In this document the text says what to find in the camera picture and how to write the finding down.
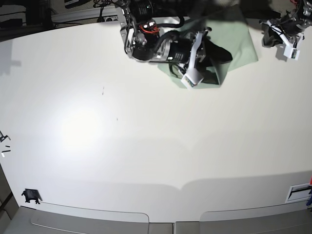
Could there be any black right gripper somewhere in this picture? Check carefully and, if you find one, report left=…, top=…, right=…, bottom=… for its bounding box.
left=156, top=28, right=233, bottom=72

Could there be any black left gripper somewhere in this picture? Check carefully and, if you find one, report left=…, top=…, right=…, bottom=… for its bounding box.
left=260, top=0, right=312, bottom=48

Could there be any light green T-shirt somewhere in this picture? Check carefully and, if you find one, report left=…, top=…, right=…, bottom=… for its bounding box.
left=157, top=6, right=259, bottom=91

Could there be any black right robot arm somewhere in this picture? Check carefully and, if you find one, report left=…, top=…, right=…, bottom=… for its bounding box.
left=114, top=0, right=233, bottom=74

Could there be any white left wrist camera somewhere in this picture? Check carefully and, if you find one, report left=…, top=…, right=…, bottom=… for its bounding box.
left=283, top=45, right=300, bottom=60

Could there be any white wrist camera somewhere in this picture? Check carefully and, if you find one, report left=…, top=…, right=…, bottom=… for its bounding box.
left=283, top=45, right=300, bottom=60
left=181, top=68, right=204, bottom=89

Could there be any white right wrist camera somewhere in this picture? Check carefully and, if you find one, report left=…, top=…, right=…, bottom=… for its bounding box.
left=181, top=68, right=204, bottom=89

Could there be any small black metal bracket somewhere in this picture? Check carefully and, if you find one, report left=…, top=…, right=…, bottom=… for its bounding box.
left=0, top=131, right=11, bottom=143

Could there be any black clamp bracket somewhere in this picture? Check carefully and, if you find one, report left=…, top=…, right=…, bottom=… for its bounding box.
left=21, top=189, right=42, bottom=204

